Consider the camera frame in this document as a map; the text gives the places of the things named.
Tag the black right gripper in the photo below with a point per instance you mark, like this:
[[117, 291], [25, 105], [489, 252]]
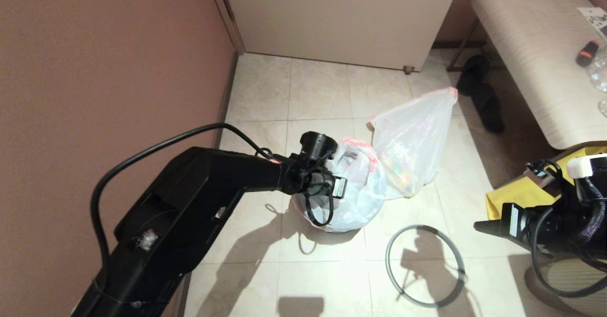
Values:
[[521, 222]]

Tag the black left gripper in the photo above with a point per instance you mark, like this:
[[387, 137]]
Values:
[[329, 186]]

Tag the white red-printed bag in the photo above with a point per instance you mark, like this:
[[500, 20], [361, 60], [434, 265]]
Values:
[[360, 198]]

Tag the white trash bag with rubbish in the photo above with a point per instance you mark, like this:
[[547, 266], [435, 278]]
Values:
[[417, 132]]

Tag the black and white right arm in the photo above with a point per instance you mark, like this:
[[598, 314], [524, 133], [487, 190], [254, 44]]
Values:
[[583, 212]]

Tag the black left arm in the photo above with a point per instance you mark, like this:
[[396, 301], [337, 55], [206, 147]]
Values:
[[199, 194]]

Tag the yellow fabric bag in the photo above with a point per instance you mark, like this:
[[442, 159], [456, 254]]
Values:
[[512, 196]]

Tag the black slipper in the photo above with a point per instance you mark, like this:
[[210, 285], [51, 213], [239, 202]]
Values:
[[474, 68], [488, 111]]

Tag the dark baseboard strip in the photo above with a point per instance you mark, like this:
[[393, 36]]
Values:
[[223, 99]]

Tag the small metal door stop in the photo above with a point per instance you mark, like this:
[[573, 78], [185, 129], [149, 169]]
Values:
[[407, 69]]

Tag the clear drinking glass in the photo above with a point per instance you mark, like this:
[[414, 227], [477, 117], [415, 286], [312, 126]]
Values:
[[599, 73], [604, 107]]

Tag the white door panel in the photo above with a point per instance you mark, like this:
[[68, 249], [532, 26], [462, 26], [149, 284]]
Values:
[[341, 18]]

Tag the beige wood-grain bench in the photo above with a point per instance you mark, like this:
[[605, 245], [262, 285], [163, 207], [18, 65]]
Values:
[[531, 61]]

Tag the black remote with red button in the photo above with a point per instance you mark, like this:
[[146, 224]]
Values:
[[587, 54]]

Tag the printed paper card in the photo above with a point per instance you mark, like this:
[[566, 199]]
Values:
[[595, 19]]

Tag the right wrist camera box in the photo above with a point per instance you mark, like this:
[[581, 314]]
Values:
[[543, 177]]

